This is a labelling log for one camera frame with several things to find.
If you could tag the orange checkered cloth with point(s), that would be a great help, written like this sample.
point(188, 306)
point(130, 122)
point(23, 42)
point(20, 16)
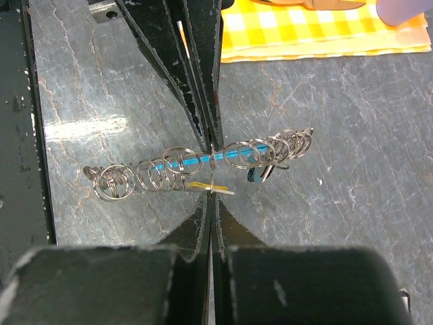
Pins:
point(257, 32)

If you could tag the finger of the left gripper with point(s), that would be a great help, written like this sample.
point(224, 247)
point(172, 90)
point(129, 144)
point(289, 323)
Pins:
point(203, 31)
point(153, 27)

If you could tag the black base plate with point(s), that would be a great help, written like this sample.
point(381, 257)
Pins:
point(26, 213)

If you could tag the gold knife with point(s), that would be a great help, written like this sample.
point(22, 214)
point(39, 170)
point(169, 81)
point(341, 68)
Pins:
point(321, 5)

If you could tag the black key tag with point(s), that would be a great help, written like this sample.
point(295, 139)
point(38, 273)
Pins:
point(260, 172)

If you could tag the yellow key tag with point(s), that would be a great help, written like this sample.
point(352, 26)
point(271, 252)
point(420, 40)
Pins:
point(198, 186)

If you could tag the purple plastic cup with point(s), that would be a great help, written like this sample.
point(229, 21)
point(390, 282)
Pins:
point(396, 12)

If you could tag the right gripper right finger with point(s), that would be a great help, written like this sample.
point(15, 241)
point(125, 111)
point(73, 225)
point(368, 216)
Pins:
point(260, 284)

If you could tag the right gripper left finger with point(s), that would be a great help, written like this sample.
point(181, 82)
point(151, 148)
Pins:
point(165, 283)

